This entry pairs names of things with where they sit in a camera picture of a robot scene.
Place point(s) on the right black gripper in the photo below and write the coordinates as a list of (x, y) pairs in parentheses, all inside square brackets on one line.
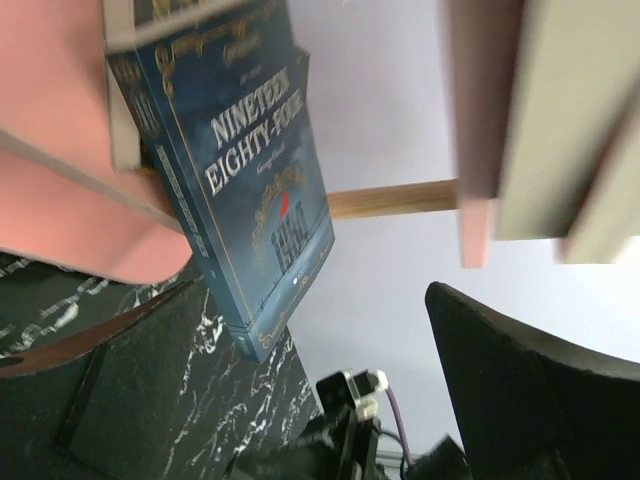
[(339, 446)]

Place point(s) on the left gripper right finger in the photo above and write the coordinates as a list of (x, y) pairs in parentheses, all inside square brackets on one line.
[(529, 404)]

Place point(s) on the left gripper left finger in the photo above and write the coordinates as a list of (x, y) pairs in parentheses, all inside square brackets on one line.
[(110, 402)]

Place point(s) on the Nineteen Eighty-Four blue book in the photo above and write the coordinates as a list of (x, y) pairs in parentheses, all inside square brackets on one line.
[(260, 237)]

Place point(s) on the purple paperback book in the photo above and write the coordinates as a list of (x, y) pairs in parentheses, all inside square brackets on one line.
[(608, 217)]

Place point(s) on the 13-Storey Treehouse red book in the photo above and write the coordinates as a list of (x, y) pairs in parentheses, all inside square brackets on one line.
[(577, 65)]

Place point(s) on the black marble table mat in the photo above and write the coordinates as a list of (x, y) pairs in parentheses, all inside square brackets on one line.
[(241, 404)]

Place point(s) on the pink three-tier shelf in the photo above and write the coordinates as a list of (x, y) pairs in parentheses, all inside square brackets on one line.
[(378, 102)]

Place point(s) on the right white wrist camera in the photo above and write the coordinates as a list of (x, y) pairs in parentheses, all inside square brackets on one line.
[(355, 390)]

